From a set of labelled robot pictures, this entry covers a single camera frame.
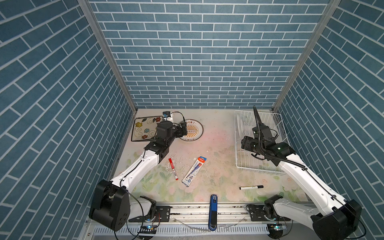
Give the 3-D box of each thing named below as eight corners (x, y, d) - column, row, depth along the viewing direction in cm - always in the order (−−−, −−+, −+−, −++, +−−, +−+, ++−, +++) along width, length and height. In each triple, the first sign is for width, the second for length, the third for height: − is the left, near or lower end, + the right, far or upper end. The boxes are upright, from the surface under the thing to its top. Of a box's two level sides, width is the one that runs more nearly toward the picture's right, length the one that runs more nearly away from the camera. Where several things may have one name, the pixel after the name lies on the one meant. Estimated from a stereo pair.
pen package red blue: (181, 182, 86) (181, 181, 84) (199, 156, 97) (199, 154, 95) (188, 187, 84) (188, 186, 83) (206, 159, 95) (206, 158, 94)
